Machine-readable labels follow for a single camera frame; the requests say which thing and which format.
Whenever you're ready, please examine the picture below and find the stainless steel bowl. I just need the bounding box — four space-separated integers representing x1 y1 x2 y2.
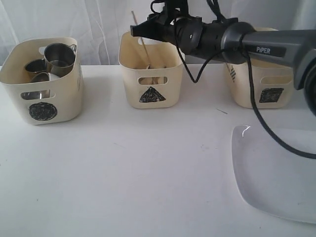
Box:
21 72 50 100

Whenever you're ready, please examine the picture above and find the cream bin with black triangle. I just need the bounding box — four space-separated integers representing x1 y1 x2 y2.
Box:
118 32 183 109

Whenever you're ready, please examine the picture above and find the white ceramic bowl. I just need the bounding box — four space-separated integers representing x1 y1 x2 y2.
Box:
48 73 60 81

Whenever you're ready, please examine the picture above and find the cream bin with black square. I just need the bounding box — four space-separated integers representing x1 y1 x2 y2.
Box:
223 27 296 110

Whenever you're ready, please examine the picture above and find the stainless steel spoon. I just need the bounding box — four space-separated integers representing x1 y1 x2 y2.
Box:
146 64 160 84

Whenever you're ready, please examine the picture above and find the white square plate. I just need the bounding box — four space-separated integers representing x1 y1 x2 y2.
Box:
231 125 316 224

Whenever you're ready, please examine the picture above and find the cream bin with black circle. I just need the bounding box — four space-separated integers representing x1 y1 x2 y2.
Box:
0 37 84 125

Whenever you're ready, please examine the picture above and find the stainless steel mug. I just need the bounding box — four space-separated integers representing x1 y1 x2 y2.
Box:
24 58 47 78
44 43 77 78

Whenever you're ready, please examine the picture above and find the white curtain backdrop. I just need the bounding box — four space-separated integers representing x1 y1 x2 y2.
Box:
0 0 316 67

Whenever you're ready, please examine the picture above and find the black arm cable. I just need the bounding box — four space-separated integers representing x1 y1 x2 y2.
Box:
150 0 316 158

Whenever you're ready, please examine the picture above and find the brown wooden chopstick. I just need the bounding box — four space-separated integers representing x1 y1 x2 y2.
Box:
131 10 152 69

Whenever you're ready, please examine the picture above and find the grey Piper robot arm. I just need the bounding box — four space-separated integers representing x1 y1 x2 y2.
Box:
130 0 316 112

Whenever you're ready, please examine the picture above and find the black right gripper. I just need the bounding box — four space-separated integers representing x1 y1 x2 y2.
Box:
130 0 189 45

